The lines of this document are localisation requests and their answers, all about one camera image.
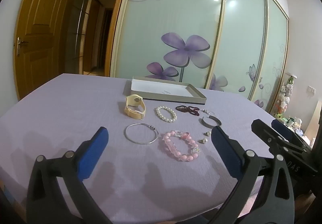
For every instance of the cream wide bangle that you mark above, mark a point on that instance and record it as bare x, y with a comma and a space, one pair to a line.
134, 105

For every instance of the stack of plush toys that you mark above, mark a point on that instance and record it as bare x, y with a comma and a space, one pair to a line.
285, 93

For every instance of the grey cardboard tray box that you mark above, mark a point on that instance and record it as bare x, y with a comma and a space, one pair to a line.
163, 90

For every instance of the single pearl earring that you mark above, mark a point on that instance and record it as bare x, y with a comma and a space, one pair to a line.
202, 141

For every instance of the white wall switch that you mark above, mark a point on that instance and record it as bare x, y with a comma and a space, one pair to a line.
312, 90

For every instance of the wooden door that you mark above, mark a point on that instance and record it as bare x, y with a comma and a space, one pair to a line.
42, 25

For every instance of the silver cuff bangle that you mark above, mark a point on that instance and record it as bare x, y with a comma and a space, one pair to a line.
210, 124

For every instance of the thin silver hoop bangle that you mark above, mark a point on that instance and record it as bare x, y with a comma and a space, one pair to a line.
127, 135

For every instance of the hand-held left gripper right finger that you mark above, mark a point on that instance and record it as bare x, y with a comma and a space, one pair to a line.
226, 153

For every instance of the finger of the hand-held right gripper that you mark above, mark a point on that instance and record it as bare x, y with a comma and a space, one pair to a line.
280, 125
266, 133

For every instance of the beige wooden board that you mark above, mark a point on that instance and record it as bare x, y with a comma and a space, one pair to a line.
315, 118

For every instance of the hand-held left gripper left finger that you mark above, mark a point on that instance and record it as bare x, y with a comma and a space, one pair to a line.
94, 153

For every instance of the silver pearl cluster brooch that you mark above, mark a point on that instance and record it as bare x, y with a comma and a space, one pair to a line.
205, 111

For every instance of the floral glass sliding wardrobe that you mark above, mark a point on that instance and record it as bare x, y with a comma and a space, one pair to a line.
176, 12

